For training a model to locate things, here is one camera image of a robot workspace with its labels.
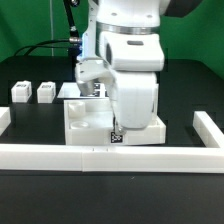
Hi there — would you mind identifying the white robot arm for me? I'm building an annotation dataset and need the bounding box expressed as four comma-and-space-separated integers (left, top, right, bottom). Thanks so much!
75, 0, 203, 134

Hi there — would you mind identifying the white base tag plate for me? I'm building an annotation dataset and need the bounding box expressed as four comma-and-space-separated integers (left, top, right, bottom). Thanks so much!
57, 82, 107, 99

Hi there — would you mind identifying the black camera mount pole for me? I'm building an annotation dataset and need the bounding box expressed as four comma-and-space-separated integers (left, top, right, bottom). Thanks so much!
63, 0, 81, 65

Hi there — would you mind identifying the white U-shaped obstacle fence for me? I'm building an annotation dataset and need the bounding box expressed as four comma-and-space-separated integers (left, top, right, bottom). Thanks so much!
0, 106, 224, 174

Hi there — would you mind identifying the white square table top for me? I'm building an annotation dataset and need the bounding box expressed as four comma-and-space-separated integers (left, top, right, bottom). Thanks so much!
64, 98, 166, 146

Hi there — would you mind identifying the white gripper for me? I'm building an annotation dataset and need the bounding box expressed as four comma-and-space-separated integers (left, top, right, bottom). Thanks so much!
108, 71, 157, 135

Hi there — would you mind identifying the black cable bundle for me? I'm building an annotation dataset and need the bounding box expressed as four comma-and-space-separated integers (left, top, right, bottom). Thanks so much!
13, 37, 83, 57

